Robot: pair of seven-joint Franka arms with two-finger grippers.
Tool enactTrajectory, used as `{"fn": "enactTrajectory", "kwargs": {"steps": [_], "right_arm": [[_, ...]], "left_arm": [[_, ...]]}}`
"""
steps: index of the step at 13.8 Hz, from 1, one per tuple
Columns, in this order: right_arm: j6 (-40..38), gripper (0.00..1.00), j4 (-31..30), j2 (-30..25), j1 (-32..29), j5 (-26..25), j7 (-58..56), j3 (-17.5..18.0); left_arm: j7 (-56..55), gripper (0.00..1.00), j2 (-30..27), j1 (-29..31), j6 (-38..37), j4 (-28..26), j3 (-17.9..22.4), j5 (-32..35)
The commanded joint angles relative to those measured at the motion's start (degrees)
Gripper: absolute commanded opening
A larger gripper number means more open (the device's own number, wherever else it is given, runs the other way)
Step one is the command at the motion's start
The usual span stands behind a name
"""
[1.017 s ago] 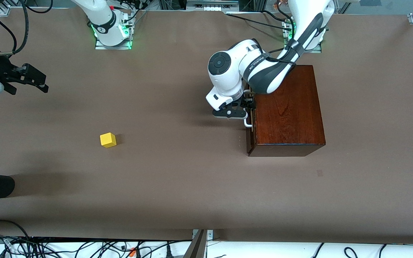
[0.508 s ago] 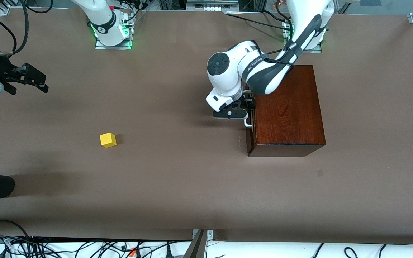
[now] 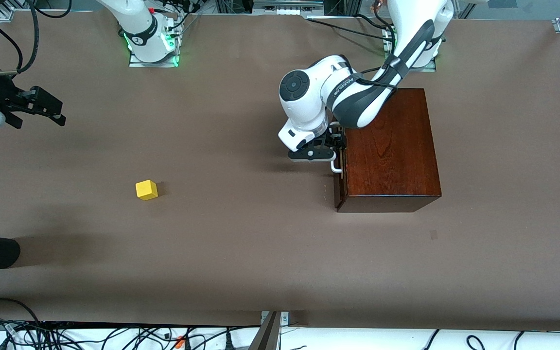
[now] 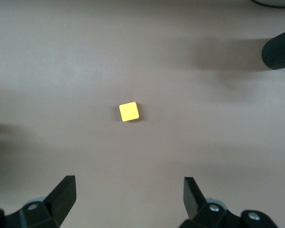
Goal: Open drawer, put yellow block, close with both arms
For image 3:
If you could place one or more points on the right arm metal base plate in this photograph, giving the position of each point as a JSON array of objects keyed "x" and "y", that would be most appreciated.
[{"x": 153, "y": 64}]

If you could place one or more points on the white power strip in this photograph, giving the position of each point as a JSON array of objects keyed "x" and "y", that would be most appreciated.
[{"x": 287, "y": 10}]

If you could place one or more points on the dark brown wooden cabinet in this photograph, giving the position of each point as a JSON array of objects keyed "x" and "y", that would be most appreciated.
[{"x": 396, "y": 155}]

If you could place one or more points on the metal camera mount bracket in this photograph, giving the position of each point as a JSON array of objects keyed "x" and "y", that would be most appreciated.
[{"x": 268, "y": 335}]

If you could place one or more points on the yellow cube block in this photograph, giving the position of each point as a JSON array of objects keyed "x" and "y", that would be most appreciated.
[{"x": 146, "y": 190}]

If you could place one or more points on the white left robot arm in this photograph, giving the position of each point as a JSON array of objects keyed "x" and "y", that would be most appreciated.
[{"x": 304, "y": 97}]

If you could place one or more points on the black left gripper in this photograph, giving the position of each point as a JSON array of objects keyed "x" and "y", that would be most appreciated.
[{"x": 334, "y": 137}]

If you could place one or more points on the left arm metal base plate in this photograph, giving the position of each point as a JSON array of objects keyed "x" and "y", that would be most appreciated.
[{"x": 429, "y": 68}]

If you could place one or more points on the orange plug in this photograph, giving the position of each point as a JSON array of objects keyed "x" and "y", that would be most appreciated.
[{"x": 179, "y": 342}]

